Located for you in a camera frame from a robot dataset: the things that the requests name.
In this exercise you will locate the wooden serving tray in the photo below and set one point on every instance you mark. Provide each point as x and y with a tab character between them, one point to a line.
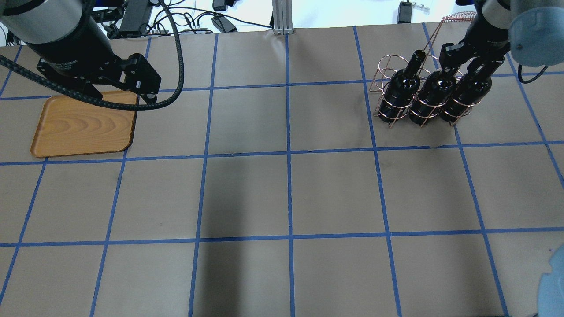
68	127

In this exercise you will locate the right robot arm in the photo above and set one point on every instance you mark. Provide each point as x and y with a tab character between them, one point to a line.
531	30

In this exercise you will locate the copper wire bottle basket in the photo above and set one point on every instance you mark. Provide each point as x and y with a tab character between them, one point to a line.
391	63

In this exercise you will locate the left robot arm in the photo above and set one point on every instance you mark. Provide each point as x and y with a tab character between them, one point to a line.
75	54

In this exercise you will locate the aluminium frame post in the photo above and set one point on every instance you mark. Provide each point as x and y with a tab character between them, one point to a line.
282	17

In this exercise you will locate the dark wine bottle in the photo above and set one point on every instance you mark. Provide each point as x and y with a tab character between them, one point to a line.
470	89
401	89
437	88

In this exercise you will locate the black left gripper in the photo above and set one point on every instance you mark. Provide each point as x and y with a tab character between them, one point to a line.
72	44

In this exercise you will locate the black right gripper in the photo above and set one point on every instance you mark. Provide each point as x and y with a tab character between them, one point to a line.
484	30

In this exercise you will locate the black power adapter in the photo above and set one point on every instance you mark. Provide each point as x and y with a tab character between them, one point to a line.
135	17

